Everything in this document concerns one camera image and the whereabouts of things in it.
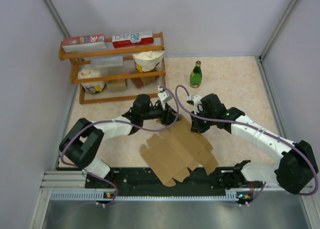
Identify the clear plastic box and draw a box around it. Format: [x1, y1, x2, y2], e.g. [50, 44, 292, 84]
[90, 55, 124, 69]

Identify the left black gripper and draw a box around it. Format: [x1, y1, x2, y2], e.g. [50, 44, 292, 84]
[141, 101, 181, 126]

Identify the white bag upper shelf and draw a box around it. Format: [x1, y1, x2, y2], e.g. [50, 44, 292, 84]
[132, 50, 164, 73]

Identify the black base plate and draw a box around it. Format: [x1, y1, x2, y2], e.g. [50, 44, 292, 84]
[84, 166, 265, 197]

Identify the red white carton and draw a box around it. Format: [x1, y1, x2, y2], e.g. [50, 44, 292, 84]
[111, 31, 154, 49]
[62, 34, 107, 53]

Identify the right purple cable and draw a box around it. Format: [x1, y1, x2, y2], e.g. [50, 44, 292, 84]
[174, 85, 320, 207]

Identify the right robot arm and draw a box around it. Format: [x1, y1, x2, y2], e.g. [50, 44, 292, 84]
[187, 93, 319, 195]

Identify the red white carton left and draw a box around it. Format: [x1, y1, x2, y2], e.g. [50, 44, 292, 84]
[62, 34, 107, 53]

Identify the tan block on shelf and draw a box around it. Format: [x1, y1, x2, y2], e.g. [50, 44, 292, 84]
[106, 79, 127, 93]

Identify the red white carton right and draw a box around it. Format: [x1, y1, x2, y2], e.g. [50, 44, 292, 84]
[111, 31, 154, 49]

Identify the grey slotted cable duct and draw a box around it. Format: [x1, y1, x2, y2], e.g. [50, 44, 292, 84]
[50, 190, 252, 202]

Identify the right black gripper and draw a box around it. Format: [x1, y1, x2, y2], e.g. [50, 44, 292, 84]
[190, 107, 216, 135]

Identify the purple cable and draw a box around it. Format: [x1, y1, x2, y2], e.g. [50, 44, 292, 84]
[174, 85, 320, 207]
[60, 85, 181, 207]

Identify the brown cardboard box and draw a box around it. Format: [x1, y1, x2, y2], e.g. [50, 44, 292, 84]
[139, 115, 219, 187]

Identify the green glass bottle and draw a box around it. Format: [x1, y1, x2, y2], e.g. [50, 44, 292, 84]
[189, 60, 203, 88]

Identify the orange wooden shelf rack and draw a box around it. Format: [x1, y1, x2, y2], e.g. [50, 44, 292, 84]
[58, 32, 166, 105]

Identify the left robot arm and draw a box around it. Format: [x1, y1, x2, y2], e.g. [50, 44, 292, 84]
[59, 90, 178, 188]

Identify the white bag lower shelf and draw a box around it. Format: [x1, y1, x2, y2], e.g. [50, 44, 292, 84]
[77, 65, 107, 95]

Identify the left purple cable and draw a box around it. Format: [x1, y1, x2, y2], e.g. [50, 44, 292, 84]
[60, 85, 181, 207]

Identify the white bag shelf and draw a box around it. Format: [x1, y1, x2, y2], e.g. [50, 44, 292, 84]
[132, 50, 164, 73]
[77, 65, 107, 95]

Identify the brown block on shelf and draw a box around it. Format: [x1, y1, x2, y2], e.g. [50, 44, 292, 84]
[130, 75, 159, 89]

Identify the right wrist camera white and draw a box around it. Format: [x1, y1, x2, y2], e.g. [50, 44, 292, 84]
[186, 95, 204, 115]

